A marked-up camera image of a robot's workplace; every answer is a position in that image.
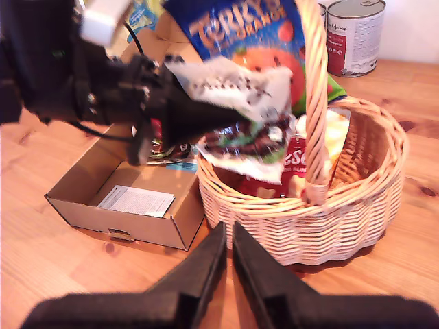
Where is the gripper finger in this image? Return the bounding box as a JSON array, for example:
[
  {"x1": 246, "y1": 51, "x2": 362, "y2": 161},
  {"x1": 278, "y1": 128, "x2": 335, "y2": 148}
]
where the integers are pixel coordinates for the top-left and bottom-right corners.
[
  {"x1": 232, "y1": 221, "x2": 322, "y2": 329},
  {"x1": 145, "y1": 221, "x2": 228, "y2": 329}
]

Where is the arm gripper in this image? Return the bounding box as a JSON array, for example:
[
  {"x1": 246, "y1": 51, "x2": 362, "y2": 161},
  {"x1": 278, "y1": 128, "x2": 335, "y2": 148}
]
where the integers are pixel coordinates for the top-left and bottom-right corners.
[{"x1": 88, "y1": 54, "x2": 248, "y2": 166}]

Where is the white Galaxy cookie bag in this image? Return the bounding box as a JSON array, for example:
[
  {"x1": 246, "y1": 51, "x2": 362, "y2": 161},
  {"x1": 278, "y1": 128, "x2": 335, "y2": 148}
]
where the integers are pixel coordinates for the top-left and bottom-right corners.
[{"x1": 164, "y1": 56, "x2": 298, "y2": 186}]

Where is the blue Terry's chocolate orange bag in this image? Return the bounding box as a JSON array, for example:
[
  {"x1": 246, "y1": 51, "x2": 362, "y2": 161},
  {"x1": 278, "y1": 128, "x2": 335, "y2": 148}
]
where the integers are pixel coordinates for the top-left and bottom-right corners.
[{"x1": 163, "y1": 0, "x2": 347, "y2": 117}]

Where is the red white Maltesers bag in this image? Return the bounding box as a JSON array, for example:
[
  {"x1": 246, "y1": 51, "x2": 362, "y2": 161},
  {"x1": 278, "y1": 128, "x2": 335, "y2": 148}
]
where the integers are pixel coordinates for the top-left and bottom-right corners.
[{"x1": 236, "y1": 135, "x2": 344, "y2": 199}]

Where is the brown cardboard box with lid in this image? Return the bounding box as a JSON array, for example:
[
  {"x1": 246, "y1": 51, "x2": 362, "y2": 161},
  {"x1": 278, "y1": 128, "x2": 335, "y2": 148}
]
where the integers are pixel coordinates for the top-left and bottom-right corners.
[{"x1": 44, "y1": 12, "x2": 206, "y2": 253}]

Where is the white printed paper leaflet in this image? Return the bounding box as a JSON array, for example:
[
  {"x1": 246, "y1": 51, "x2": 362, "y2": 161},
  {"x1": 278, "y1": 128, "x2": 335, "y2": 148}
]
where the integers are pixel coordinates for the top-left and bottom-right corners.
[{"x1": 97, "y1": 184, "x2": 176, "y2": 219}]

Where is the tin can with red label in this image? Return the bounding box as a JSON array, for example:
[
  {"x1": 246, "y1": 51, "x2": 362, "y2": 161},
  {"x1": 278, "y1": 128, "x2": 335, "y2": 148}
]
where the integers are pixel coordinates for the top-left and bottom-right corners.
[{"x1": 326, "y1": 0, "x2": 387, "y2": 78}]

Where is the woven wicker basket with handle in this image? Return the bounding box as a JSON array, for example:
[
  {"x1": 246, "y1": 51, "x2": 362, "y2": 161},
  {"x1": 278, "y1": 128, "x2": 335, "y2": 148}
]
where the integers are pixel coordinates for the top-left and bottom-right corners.
[{"x1": 195, "y1": 0, "x2": 411, "y2": 267}]

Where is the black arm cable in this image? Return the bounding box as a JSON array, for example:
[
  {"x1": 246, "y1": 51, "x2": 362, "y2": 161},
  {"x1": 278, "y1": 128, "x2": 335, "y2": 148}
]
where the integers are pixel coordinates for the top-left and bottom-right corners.
[
  {"x1": 70, "y1": 119, "x2": 137, "y2": 142},
  {"x1": 122, "y1": 20, "x2": 147, "y2": 58}
]

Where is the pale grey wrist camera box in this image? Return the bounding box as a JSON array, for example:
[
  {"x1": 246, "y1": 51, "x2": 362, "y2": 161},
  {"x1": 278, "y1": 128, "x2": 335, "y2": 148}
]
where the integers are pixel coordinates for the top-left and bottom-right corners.
[{"x1": 80, "y1": 0, "x2": 130, "y2": 48}]

